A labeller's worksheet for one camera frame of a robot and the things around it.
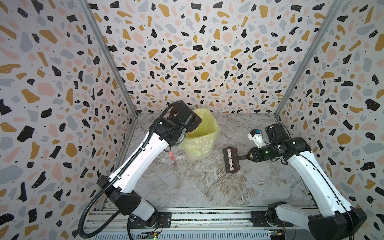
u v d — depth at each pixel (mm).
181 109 839
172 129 448
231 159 833
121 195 379
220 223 733
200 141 746
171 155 968
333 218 369
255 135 673
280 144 514
